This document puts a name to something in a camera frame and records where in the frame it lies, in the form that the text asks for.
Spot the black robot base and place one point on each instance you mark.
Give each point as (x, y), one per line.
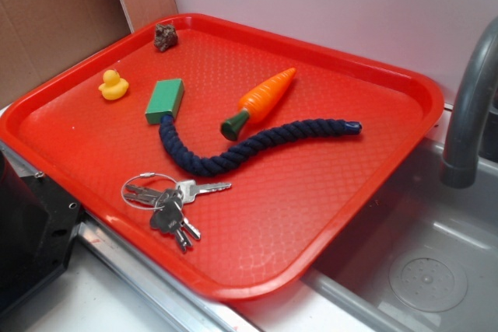
(39, 222)

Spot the yellow rubber duck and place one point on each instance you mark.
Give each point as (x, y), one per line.
(113, 86)

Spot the red plastic tray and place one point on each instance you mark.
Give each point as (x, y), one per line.
(285, 205)

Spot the orange toy carrot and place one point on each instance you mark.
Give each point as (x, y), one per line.
(255, 105)

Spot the silver key pointing right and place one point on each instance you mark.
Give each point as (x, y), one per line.
(190, 189)

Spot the green rectangular block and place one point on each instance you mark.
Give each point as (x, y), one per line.
(165, 100)

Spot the silver keys pointing down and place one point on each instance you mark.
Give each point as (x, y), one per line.
(168, 218)

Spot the dark keys on left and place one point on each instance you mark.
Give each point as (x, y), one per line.
(140, 197)

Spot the brown rock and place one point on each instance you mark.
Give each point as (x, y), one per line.
(165, 37)

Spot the grey toy sink basin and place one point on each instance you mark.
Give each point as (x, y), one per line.
(419, 256)

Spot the grey sink faucet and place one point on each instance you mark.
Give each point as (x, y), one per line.
(472, 131)

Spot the brown cardboard sheet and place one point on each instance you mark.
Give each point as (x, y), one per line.
(42, 38)

